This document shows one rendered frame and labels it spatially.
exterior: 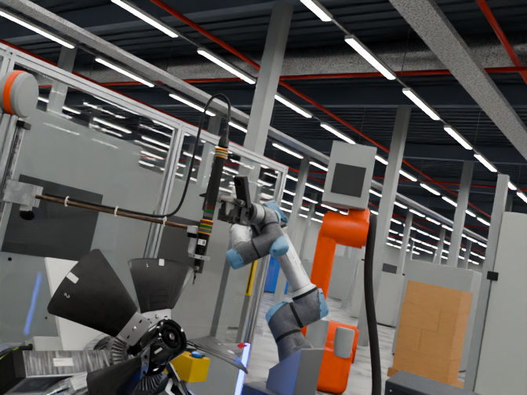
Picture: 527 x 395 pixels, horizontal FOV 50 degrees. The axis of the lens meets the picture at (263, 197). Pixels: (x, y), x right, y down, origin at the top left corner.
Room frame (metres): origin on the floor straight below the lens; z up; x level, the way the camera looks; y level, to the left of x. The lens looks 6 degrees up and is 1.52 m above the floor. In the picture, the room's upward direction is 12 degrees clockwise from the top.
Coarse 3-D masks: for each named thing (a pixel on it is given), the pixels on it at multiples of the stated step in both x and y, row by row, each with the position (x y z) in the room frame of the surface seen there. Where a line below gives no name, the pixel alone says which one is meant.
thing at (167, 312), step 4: (148, 312) 1.84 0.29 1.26; (152, 312) 1.84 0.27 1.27; (156, 312) 1.84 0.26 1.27; (160, 312) 1.83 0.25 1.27; (164, 312) 1.83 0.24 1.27; (168, 312) 1.83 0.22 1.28; (144, 316) 1.83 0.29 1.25; (148, 316) 1.83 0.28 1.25; (152, 316) 1.83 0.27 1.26; (160, 316) 1.82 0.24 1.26; (164, 316) 1.82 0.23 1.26; (168, 316) 1.82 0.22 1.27; (152, 320) 1.81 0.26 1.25; (156, 320) 1.81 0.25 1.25; (152, 324) 1.80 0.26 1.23
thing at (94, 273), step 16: (96, 256) 1.68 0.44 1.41; (80, 272) 1.64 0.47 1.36; (96, 272) 1.67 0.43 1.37; (112, 272) 1.69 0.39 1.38; (64, 288) 1.61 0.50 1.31; (80, 288) 1.64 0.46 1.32; (96, 288) 1.66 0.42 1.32; (112, 288) 1.68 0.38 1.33; (64, 304) 1.61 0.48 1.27; (80, 304) 1.64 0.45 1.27; (96, 304) 1.66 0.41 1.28; (112, 304) 1.68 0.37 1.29; (128, 304) 1.70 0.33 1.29; (80, 320) 1.64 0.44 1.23; (96, 320) 1.67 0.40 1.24; (112, 320) 1.69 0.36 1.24; (128, 320) 1.71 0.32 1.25
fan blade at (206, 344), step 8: (208, 336) 2.07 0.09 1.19; (192, 344) 1.87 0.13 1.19; (200, 344) 1.91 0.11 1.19; (208, 344) 1.97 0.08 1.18; (216, 344) 2.02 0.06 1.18; (208, 352) 1.85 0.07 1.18; (216, 352) 1.91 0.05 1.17; (224, 352) 1.96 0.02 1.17; (224, 360) 1.88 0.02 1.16; (232, 360) 1.94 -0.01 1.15; (240, 368) 1.92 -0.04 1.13
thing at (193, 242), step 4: (188, 228) 1.83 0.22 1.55; (192, 228) 1.83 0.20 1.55; (196, 228) 1.83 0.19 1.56; (188, 232) 1.82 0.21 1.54; (192, 232) 1.83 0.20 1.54; (196, 232) 1.83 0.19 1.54; (188, 236) 1.82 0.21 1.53; (192, 236) 1.82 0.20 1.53; (196, 236) 1.82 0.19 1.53; (192, 240) 1.83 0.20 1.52; (196, 240) 1.84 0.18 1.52; (192, 244) 1.83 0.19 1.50; (196, 244) 1.85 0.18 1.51; (188, 248) 1.83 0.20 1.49; (192, 248) 1.83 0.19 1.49; (192, 252) 1.82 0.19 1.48; (192, 256) 1.81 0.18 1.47; (196, 256) 1.80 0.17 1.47; (200, 256) 1.80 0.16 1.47; (204, 256) 1.81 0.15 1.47; (208, 256) 1.84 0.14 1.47; (208, 260) 1.83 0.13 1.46
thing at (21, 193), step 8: (8, 184) 1.85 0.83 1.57; (16, 184) 1.85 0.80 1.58; (24, 184) 1.84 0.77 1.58; (32, 184) 1.84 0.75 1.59; (8, 192) 1.85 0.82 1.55; (16, 192) 1.85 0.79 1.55; (24, 192) 1.84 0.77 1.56; (32, 192) 1.84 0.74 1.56; (40, 192) 1.90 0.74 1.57; (8, 200) 1.85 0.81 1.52; (16, 200) 1.85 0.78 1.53; (24, 200) 1.84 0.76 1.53; (32, 200) 1.86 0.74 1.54
